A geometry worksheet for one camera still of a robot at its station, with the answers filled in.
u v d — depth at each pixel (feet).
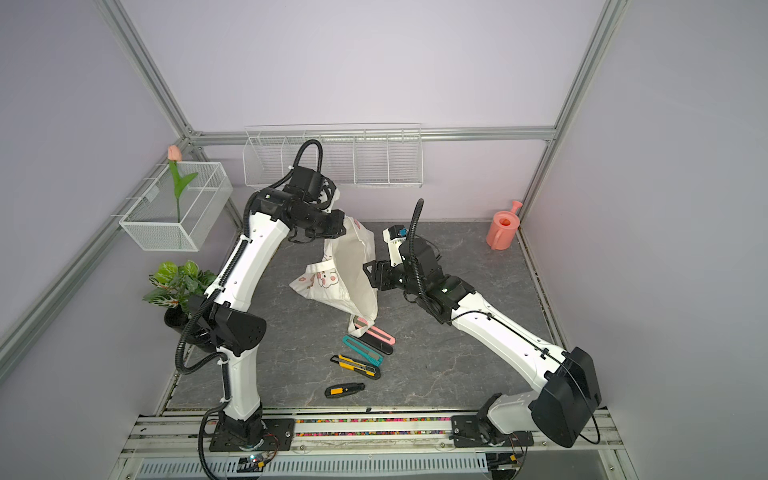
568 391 1.29
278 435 2.42
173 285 2.43
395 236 2.15
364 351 2.84
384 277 2.12
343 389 2.64
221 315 1.58
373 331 2.92
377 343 2.90
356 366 2.72
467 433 2.40
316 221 2.21
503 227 3.45
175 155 2.72
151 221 2.54
